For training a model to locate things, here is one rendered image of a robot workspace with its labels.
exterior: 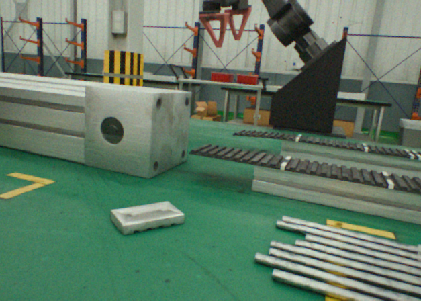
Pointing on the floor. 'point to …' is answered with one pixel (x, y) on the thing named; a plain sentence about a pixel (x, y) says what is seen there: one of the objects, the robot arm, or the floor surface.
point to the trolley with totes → (244, 80)
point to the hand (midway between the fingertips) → (228, 39)
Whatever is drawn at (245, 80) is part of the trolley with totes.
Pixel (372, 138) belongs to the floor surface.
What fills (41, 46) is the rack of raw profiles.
